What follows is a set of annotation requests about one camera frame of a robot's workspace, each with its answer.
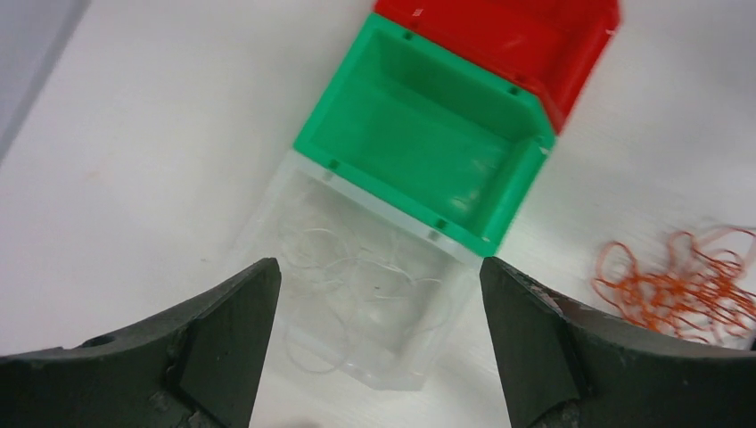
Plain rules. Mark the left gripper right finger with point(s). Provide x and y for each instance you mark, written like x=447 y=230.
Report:
x=564 y=364

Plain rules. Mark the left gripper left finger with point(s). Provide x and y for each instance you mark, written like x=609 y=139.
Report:
x=197 y=364

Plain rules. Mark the clear plastic bin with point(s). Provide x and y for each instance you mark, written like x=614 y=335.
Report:
x=366 y=289

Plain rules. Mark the green plastic bin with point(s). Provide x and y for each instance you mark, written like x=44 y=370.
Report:
x=431 y=134

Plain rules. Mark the red plastic bin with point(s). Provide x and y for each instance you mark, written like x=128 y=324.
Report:
x=548 y=47

